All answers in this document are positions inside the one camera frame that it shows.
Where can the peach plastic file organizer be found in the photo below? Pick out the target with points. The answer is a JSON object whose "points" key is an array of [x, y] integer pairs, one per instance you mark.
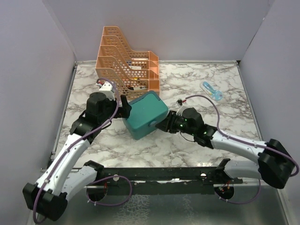
{"points": [[133, 72]]}

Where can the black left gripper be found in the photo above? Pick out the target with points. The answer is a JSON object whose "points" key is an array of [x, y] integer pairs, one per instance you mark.
{"points": [[123, 111]]}

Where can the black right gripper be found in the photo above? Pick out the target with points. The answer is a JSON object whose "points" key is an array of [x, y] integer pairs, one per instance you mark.
{"points": [[165, 124]]}

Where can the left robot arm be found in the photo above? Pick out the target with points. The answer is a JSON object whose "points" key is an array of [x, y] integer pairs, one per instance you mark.
{"points": [[48, 197]]}

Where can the black metal base rail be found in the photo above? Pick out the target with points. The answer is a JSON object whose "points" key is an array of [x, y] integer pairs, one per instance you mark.
{"points": [[159, 181]]}

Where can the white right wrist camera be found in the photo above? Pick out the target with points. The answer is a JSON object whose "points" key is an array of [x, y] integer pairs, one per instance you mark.
{"points": [[182, 106]]}

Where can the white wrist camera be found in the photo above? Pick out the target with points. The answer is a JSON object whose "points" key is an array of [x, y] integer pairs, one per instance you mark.
{"points": [[182, 106], [106, 88]]}

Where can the blue toothbrush blister pack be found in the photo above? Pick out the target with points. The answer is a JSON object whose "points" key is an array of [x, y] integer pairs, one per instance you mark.
{"points": [[211, 91]]}

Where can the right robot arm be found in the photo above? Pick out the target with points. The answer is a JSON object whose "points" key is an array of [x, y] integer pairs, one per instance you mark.
{"points": [[267, 161]]}

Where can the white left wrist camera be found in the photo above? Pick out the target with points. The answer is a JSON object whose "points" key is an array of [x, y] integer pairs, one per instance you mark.
{"points": [[106, 88]]}

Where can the teal plastic medicine box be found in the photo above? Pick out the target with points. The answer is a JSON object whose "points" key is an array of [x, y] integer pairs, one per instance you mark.
{"points": [[146, 111]]}

